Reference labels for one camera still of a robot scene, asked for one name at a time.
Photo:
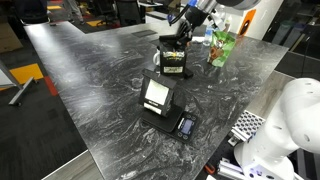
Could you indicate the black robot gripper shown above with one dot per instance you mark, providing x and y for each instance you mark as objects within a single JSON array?
[{"x": 195, "y": 15}]

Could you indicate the black bag with gold print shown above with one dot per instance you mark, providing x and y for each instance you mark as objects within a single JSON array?
[{"x": 172, "y": 60}]

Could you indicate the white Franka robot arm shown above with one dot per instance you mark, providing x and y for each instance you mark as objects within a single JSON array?
[{"x": 290, "y": 133}]

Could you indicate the green snack bag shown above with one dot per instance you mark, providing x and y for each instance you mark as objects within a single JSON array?
[{"x": 221, "y": 49}]

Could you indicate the black bag with white label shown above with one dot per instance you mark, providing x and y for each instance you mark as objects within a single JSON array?
[{"x": 156, "y": 95}]

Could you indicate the clear plastic water bottle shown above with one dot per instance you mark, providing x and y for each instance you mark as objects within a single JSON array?
[{"x": 208, "y": 36}]

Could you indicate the white mug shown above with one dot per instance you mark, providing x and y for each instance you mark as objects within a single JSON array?
[{"x": 156, "y": 59}]

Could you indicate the black round coaster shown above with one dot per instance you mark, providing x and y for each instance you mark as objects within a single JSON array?
[{"x": 189, "y": 73}]

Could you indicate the black office chair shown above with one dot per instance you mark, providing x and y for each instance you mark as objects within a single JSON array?
[{"x": 128, "y": 11}]

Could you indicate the black digital kitchen scale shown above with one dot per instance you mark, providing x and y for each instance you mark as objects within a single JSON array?
[{"x": 171, "y": 122}]

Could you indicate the perforated metal plate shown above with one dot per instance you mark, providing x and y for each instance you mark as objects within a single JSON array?
[{"x": 247, "y": 125}]

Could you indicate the brown cardboard box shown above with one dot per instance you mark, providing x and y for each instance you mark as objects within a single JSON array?
[{"x": 8, "y": 38}]

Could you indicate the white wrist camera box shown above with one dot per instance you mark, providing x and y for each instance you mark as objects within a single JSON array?
[{"x": 219, "y": 16}]

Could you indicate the aluminium extrusion rail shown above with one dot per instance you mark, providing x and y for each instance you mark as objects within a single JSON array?
[{"x": 230, "y": 170}]

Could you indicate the grey metal stand frame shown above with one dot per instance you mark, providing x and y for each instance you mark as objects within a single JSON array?
[{"x": 18, "y": 87}]

